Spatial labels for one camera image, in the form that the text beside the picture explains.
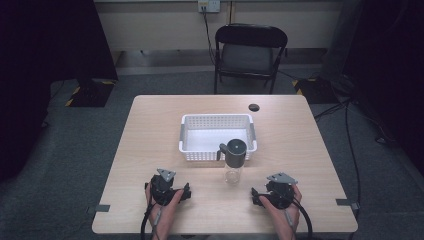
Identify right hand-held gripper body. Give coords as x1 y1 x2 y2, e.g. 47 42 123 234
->
263 171 299 210

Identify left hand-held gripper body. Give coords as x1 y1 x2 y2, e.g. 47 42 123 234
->
148 168 185 207

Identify person's right hand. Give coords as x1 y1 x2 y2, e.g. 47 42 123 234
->
259 184 303 232

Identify person's left hand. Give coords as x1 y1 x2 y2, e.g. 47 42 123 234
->
145 185 185 232

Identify clear bottle with dark lid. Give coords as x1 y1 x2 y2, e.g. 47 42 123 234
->
216 138 248 186

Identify grey tape strip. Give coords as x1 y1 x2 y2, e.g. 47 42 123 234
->
335 198 361 210
86 204 111 214

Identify white plastic basket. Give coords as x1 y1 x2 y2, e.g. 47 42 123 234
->
178 113 258 162

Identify black stand base yellow stripes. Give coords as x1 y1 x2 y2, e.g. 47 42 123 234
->
291 77 341 105
64 78 118 108

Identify black folding chair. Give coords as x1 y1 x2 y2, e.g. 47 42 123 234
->
213 22 289 96

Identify dark curtain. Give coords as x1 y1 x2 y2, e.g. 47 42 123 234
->
0 0 119 183
321 0 424 164

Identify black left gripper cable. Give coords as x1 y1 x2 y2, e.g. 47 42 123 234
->
140 201 156 240

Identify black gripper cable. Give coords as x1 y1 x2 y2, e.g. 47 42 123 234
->
292 198 314 240
140 201 156 240

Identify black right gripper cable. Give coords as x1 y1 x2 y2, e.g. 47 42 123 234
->
292 198 314 240

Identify long black floor cable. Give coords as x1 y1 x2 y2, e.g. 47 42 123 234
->
344 99 364 205

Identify short black floor cable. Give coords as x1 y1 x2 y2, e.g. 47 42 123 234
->
313 98 352 122

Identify black wall outlet cable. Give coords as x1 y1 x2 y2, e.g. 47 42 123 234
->
201 11 217 66

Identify white wall outlet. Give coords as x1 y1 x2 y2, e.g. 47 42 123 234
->
197 0 222 14

